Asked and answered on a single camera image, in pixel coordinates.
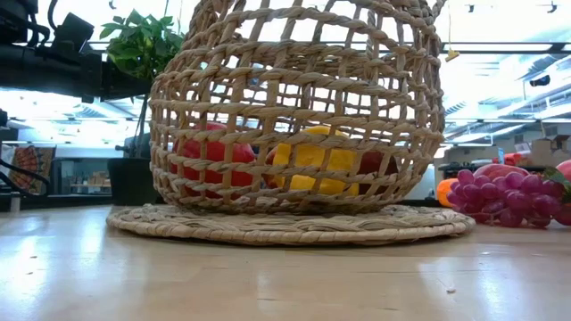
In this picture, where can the purple grape bunch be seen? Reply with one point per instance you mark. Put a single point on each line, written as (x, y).
(513, 200)

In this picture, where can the red object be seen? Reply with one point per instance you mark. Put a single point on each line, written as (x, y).
(513, 159)

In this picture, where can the blue bottle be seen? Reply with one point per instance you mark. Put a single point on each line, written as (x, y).
(501, 156)

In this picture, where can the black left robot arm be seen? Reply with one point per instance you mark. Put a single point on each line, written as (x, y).
(13, 6)

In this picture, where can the stacked cardboard boxes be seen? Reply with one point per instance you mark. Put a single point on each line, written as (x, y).
(546, 151)

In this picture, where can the orange patterned panel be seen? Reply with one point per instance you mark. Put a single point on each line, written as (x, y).
(31, 169)

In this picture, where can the black metal table frame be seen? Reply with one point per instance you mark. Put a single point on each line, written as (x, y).
(67, 201)

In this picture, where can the yellow hanging tag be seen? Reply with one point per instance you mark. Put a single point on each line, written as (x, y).
(452, 55)

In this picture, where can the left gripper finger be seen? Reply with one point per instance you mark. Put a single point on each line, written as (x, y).
(125, 84)

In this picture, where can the black plant pot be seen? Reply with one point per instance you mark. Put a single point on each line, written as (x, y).
(129, 183)

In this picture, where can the red brown apple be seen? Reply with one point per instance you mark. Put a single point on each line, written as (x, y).
(379, 162)

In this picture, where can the woven straw basket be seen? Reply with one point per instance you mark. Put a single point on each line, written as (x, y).
(290, 227)

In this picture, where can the shelf with cardboard boxes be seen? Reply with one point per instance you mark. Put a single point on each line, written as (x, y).
(82, 178)

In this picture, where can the green leafy plant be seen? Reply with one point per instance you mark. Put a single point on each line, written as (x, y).
(140, 49)

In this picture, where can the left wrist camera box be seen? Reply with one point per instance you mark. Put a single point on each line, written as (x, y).
(73, 31)

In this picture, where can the orange fruit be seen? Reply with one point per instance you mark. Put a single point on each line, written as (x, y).
(444, 191)

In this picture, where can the black ceiling fixture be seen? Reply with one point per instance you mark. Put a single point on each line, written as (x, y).
(540, 80)

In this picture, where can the bright red apple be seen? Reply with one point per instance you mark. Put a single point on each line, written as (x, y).
(214, 153)

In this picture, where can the yellow bell pepper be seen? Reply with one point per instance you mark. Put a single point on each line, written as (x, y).
(312, 156)

